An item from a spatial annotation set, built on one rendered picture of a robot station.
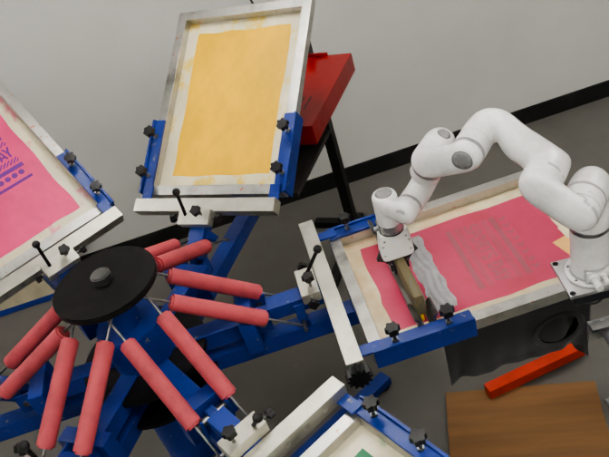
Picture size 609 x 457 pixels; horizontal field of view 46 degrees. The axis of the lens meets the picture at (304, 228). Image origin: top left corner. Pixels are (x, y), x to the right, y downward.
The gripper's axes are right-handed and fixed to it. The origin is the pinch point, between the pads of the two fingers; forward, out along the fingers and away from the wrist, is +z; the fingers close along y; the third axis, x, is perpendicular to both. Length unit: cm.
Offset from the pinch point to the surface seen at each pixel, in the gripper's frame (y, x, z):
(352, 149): 20, 200, 80
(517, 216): 43.4, 11.2, 5.9
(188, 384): -71, -20, 0
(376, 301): -10.5, -5.8, 6.0
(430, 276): 8.1, -3.0, 5.6
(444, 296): 8.9, -14.0, 5.2
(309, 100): -5, 107, -9
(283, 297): -37.7, 0.0, -2.4
